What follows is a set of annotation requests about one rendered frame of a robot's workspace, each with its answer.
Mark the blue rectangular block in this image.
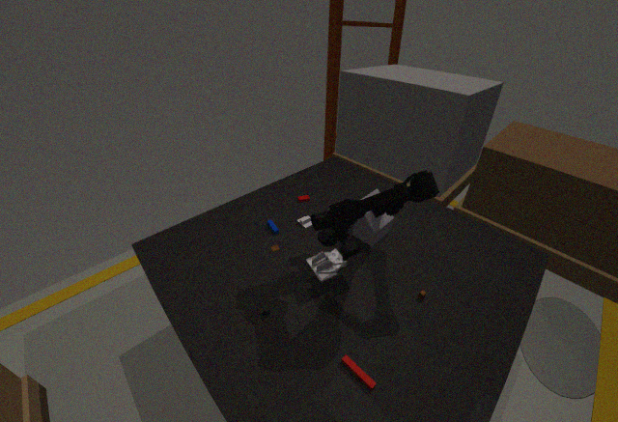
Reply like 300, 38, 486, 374
267, 220, 279, 235

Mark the dark red flat bar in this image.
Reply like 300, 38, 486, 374
341, 355, 376, 390

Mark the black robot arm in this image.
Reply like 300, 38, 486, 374
311, 170, 439, 247

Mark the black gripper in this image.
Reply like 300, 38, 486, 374
331, 225, 359, 262

